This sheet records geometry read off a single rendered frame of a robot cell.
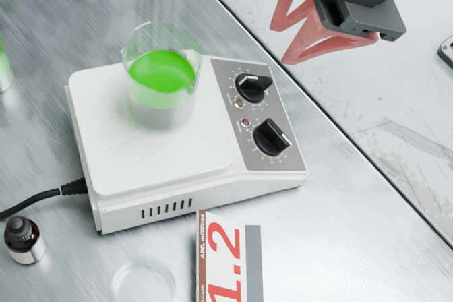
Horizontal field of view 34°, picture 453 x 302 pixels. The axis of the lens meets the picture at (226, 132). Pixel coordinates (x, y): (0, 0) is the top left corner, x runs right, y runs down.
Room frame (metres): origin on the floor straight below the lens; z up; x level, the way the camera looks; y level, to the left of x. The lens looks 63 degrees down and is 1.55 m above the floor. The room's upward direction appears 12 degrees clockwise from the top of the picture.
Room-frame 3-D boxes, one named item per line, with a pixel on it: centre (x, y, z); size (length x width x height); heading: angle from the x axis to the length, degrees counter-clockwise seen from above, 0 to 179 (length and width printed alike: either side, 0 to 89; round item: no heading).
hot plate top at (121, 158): (0.29, 0.07, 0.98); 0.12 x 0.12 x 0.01; 27
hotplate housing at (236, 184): (0.30, 0.04, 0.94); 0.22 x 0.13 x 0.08; 117
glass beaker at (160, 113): (0.30, 0.06, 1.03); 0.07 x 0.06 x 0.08; 28
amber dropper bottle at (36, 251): (0.18, 0.15, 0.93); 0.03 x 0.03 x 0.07
